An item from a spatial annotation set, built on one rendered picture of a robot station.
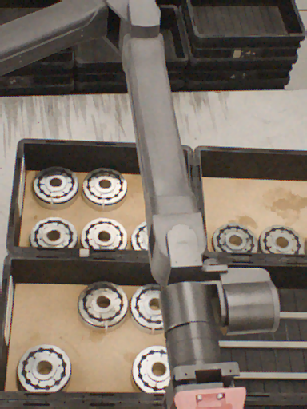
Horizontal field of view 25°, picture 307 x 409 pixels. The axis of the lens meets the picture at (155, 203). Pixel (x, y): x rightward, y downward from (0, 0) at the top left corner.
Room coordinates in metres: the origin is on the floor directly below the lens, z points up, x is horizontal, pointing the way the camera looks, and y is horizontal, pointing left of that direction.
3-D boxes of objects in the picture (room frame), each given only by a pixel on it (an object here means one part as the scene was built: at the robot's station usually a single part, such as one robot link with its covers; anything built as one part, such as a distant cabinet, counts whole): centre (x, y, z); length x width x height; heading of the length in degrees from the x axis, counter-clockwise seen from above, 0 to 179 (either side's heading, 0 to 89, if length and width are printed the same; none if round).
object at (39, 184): (0.90, 0.23, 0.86); 0.10 x 0.10 x 0.01
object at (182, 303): (0.34, -0.06, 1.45); 0.07 x 0.07 x 0.06; 15
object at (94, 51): (1.88, 0.20, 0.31); 0.40 x 0.30 x 0.34; 106
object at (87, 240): (0.78, 0.10, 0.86); 0.10 x 0.10 x 0.01
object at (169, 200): (0.59, 0.01, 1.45); 0.43 x 0.06 x 0.11; 16
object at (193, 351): (0.28, -0.07, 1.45); 0.07 x 0.07 x 0.10; 15
